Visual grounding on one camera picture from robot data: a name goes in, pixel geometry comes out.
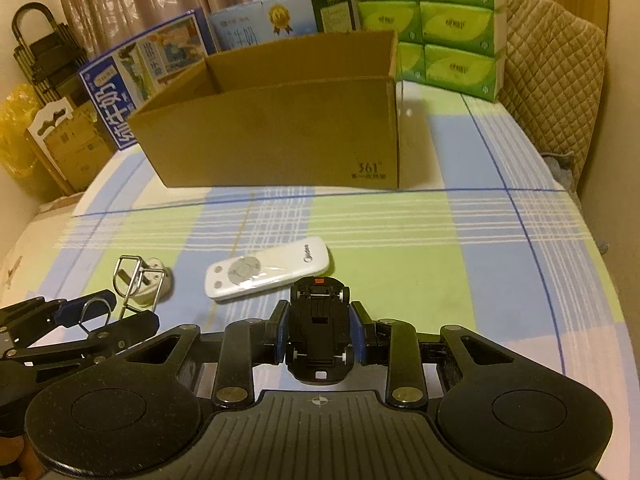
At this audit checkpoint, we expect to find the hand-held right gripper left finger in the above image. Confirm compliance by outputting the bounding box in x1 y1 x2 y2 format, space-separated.
120 300 293 408

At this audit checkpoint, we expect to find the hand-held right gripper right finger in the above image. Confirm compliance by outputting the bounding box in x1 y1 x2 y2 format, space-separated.
347 301 516 408

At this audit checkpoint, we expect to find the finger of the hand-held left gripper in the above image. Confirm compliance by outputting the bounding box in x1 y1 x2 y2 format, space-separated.
0 290 118 348
0 311 161 372

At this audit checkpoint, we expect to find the black toy car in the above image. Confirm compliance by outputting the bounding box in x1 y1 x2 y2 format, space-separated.
284 276 354 386

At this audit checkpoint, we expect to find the metal wire holder white base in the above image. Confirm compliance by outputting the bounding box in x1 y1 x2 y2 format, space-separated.
79 255 172 333

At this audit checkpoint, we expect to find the brown cardboard box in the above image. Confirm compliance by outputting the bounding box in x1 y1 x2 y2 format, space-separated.
125 30 403 190

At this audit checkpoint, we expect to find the white remote control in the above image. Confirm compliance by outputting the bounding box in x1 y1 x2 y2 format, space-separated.
205 236 331 302

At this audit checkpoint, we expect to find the yellowish cardboard carton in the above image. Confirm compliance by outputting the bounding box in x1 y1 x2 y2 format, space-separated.
25 97 117 196

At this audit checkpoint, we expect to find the yellow plastic bag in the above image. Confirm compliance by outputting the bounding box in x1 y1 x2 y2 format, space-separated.
0 84 48 176

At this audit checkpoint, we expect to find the dark blue milk carton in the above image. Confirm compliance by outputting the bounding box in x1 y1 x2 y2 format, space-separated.
79 8 218 152

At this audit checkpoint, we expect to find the black folding rack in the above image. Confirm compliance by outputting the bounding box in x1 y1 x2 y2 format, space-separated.
11 2 93 111

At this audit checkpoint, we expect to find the beige quilted cover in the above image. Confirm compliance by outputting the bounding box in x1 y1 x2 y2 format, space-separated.
500 0 608 196

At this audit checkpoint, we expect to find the light blue milk carton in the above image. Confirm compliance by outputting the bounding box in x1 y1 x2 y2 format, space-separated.
207 0 358 53

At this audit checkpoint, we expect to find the stack of green tissue packs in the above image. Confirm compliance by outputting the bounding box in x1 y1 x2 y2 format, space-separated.
347 0 506 102

